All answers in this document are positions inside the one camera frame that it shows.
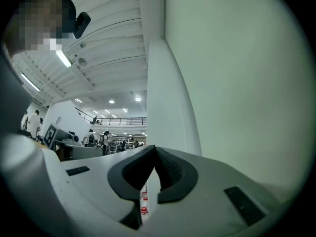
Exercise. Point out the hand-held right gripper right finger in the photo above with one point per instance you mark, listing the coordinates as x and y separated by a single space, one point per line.
209 201

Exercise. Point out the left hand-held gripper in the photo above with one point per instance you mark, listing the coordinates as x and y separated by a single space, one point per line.
53 137

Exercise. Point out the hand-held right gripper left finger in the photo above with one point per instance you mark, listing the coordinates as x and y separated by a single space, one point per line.
98 181

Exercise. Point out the black balcony railing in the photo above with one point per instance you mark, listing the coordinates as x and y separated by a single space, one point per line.
118 120

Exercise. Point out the group of ceiling lights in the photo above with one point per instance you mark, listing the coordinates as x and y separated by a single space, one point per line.
137 99

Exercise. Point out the fluorescent tube light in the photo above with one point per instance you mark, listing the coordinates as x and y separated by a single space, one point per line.
30 82
63 58

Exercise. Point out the round ceiling fixture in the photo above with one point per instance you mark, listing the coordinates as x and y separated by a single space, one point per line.
82 62

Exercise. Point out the person's dark grey shirt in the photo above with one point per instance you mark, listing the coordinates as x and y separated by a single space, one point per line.
12 95

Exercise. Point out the person's head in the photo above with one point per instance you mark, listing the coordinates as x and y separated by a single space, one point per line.
37 21

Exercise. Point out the black head-mounted camera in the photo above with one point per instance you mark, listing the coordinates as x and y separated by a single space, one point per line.
82 25

